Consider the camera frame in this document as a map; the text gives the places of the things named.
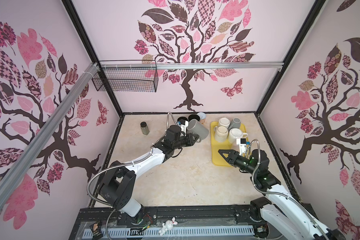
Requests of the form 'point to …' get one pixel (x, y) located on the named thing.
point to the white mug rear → (224, 121)
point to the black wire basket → (126, 79)
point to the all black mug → (193, 116)
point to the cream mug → (221, 133)
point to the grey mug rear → (235, 123)
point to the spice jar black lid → (144, 128)
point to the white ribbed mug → (235, 133)
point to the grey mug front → (194, 126)
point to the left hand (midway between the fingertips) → (199, 138)
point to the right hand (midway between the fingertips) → (219, 151)
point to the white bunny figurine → (167, 225)
